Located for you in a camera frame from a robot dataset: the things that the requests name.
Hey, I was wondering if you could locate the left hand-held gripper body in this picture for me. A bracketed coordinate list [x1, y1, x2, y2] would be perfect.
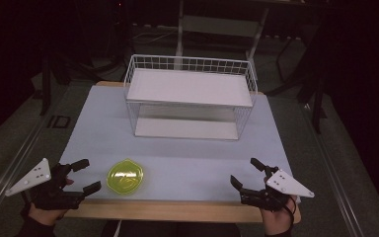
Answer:
[4, 157, 87, 211]

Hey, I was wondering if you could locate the grey metal stand frame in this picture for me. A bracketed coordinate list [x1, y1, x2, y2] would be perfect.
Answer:
[173, 0, 271, 71]

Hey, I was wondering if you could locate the metal floor rail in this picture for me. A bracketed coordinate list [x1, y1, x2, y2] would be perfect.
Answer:
[300, 103, 363, 237]
[0, 110, 48, 218]

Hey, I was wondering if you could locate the person's left hand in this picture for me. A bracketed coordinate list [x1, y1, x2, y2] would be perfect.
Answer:
[28, 206, 69, 227]

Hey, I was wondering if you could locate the black stand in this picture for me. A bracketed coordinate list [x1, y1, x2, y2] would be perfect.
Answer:
[295, 75, 329, 135]

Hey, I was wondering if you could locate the person's right hand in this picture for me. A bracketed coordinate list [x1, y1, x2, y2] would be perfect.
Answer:
[260, 196, 300, 236]

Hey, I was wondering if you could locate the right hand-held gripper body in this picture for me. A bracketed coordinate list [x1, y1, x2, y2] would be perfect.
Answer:
[239, 165, 316, 212]

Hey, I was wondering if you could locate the yellow-green plate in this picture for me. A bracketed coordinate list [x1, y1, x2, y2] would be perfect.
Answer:
[106, 158, 145, 196]

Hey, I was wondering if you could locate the black floor bracket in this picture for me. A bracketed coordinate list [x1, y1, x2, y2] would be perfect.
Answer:
[46, 115, 71, 129]

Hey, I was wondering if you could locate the white cable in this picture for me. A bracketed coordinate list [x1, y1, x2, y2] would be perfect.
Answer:
[113, 219, 123, 237]

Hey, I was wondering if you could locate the pale grey table mat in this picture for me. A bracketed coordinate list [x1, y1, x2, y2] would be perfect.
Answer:
[58, 84, 294, 202]

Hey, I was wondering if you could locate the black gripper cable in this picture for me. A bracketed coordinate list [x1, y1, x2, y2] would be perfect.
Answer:
[284, 195, 298, 231]

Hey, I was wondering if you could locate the white wire shelf rack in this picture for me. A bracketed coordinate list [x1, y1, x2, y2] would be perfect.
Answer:
[122, 53, 259, 142]

